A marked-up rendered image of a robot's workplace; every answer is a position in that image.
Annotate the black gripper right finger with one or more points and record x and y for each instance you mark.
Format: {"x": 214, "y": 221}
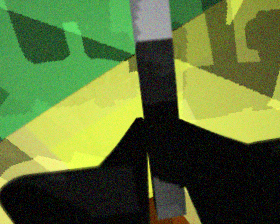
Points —
{"x": 225, "y": 177}

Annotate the green rectangular mat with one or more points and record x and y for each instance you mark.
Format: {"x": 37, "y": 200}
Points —
{"x": 51, "y": 48}

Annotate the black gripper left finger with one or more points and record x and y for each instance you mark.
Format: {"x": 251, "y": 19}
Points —
{"x": 117, "y": 187}

